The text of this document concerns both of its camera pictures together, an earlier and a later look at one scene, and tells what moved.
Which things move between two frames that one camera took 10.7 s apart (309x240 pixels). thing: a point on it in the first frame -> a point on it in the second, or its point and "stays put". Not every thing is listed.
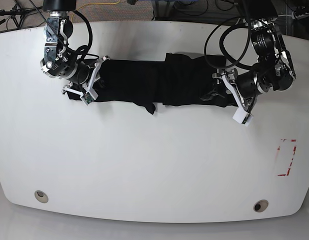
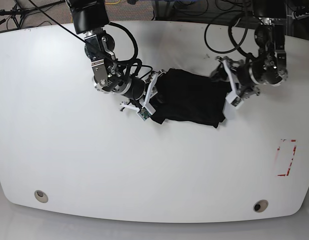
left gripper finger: [208, 96] -> [220, 74]
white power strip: [294, 15] stays put
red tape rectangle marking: [292, 140] stays put
